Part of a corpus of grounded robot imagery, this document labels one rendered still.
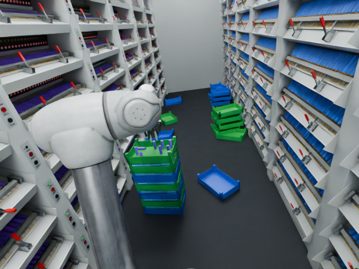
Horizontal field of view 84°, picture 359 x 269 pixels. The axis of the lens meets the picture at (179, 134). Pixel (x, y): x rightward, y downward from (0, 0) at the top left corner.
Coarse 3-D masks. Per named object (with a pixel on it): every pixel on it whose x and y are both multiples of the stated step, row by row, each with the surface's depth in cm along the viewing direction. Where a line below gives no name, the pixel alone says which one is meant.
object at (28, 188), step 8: (0, 168) 80; (0, 176) 82; (8, 176) 80; (16, 176) 81; (24, 176) 81; (32, 176) 81; (24, 184) 81; (32, 184) 82; (16, 192) 78; (24, 192) 78; (32, 192) 82; (8, 200) 74; (16, 200) 75; (24, 200) 78; (8, 208) 72; (16, 208) 74; (8, 216) 71; (0, 224) 68
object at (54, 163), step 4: (40, 148) 99; (44, 152) 96; (44, 156) 97; (48, 156) 97; (52, 156) 98; (56, 156) 99; (48, 160) 89; (52, 160) 96; (56, 160) 97; (48, 164) 90; (52, 164) 94; (56, 164) 95; (60, 164) 99; (52, 168) 93; (56, 168) 96; (52, 172) 94
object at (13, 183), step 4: (12, 180) 79; (16, 180) 79; (8, 184) 77; (12, 184) 78; (16, 184) 79; (4, 188) 75; (8, 188) 76; (12, 188) 78; (0, 192) 74; (4, 192) 74; (8, 192) 76; (0, 196) 73; (0, 204) 71
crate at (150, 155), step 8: (136, 144) 143; (144, 144) 144; (152, 144) 143; (160, 144) 142; (168, 144) 141; (176, 144) 139; (144, 152) 139; (152, 152) 137; (168, 152) 121; (128, 160) 128; (136, 160) 127; (144, 160) 126; (152, 160) 125; (160, 160) 125; (168, 160) 124
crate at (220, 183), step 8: (216, 168) 179; (200, 176) 175; (208, 176) 178; (216, 176) 177; (224, 176) 172; (208, 184) 170; (216, 184) 168; (224, 184) 167; (232, 184) 165; (216, 192) 154; (224, 192) 159; (232, 192) 157
